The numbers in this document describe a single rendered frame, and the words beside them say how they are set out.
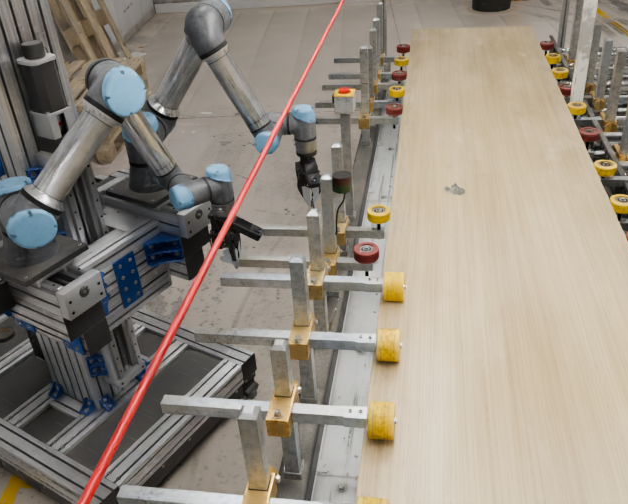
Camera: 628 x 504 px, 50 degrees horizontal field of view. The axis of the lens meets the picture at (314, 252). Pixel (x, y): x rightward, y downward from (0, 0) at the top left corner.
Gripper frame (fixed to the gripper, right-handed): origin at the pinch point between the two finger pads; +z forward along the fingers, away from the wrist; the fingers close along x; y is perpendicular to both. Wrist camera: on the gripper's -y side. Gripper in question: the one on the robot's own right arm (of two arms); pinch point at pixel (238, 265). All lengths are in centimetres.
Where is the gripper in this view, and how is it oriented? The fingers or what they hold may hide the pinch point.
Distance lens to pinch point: 224.8
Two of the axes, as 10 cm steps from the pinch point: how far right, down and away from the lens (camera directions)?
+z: 0.7, 8.4, 5.3
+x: -1.5, 5.4, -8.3
